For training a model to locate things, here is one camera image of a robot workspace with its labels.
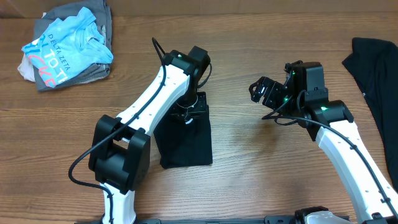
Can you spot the white folded garment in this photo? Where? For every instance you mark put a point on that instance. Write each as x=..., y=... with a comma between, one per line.
x=26, y=69

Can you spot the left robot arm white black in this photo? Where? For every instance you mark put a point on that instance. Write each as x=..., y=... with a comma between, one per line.
x=121, y=161

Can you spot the grey folded garment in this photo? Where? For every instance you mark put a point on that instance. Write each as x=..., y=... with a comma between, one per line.
x=102, y=12

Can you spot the black t-shirt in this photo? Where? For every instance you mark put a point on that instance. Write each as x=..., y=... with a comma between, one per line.
x=184, y=143

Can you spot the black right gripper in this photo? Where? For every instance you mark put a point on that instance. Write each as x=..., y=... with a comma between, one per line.
x=273, y=88

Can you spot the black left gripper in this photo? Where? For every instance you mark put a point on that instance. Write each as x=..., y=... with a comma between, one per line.
x=196, y=111

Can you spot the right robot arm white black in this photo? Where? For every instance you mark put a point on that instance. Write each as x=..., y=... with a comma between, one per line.
x=331, y=125

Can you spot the light blue printed t-shirt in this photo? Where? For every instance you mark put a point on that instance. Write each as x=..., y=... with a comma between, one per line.
x=69, y=52

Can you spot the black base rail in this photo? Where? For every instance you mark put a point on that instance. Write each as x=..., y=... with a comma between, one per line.
x=286, y=219

